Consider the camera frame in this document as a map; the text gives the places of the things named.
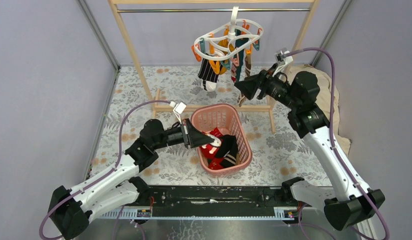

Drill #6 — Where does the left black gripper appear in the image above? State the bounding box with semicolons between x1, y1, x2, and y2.
152;119;214;151

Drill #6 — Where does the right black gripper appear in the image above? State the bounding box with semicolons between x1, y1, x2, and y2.
234;63;299;110

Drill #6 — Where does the red santa sock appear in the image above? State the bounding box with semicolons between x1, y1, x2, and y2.
200;133;223;170

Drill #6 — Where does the red snowflake sock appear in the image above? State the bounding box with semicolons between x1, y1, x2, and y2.
208;127;224;141

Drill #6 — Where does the white clip sock hanger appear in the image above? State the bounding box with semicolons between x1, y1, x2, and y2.
193;6;264;62

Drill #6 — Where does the brown white striped sock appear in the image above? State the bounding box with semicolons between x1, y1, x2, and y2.
238;54;251;107

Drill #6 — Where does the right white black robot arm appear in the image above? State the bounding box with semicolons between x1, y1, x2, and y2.
234;69;385;231

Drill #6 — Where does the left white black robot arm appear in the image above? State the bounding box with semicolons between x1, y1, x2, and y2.
47;119;215;240

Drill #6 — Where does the pink plastic laundry basket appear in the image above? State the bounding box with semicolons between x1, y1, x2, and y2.
191;104;252;176

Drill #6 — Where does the black white striped sock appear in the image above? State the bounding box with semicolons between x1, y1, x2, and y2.
197;59;219;92

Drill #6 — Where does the teal sock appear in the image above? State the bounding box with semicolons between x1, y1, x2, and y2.
231;29;249;82

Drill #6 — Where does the mustard yellow sock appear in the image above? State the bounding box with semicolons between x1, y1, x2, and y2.
217;38;233;55

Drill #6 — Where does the wooden clothes rack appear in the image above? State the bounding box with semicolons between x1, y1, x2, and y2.
108;0;320;133

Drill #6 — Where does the orange clothes peg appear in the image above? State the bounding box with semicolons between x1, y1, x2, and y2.
191;44;202;62

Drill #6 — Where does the floral patterned floor mat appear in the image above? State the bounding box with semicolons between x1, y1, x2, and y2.
90;66;330;187

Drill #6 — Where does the beige cloth pile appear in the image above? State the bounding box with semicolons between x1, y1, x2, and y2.
288;65;351;155

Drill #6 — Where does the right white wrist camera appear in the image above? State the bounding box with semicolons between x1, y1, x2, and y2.
273;48;293;77

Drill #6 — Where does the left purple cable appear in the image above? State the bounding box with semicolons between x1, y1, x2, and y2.
39;99;173;240

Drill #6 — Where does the purple cable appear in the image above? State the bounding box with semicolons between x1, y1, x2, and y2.
39;99;173;240
285;47;390;240

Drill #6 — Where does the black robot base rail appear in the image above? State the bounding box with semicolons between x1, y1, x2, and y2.
125;185;299;220

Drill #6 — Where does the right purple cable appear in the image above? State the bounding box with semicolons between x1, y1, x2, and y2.
285;47;390;240

